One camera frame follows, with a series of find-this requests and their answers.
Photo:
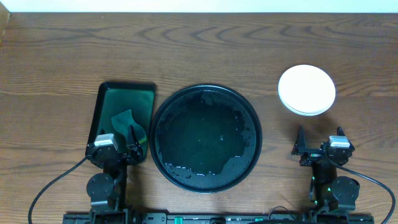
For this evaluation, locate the round black tray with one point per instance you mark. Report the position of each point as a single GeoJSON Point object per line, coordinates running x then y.
{"type": "Point", "coordinates": [205, 138]}

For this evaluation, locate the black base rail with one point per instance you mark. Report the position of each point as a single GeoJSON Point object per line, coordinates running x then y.
{"type": "Point", "coordinates": [163, 218]}

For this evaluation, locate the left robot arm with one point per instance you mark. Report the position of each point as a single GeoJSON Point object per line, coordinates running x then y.
{"type": "Point", "coordinates": [107, 190]}

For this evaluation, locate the rectangular black tray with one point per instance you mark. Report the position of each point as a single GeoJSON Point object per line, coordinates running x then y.
{"type": "Point", "coordinates": [116, 97]}

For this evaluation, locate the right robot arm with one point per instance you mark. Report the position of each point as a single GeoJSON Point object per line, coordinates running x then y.
{"type": "Point", "coordinates": [334, 196]}

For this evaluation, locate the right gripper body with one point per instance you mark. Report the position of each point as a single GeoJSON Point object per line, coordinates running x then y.
{"type": "Point", "coordinates": [311, 157]}

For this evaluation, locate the mint plate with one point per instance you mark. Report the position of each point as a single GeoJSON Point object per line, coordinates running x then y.
{"type": "Point", "coordinates": [307, 105]}

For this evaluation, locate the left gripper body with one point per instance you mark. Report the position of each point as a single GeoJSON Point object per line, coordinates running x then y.
{"type": "Point", "coordinates": [118, 156]}

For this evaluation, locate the green sponge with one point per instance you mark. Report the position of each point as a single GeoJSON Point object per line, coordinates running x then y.
{"type": "Point", "coordinates": [121, 124]}

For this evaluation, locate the white plate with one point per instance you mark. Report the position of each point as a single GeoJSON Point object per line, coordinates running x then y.
{"type": "Point", "coordinates": [305, 80]}

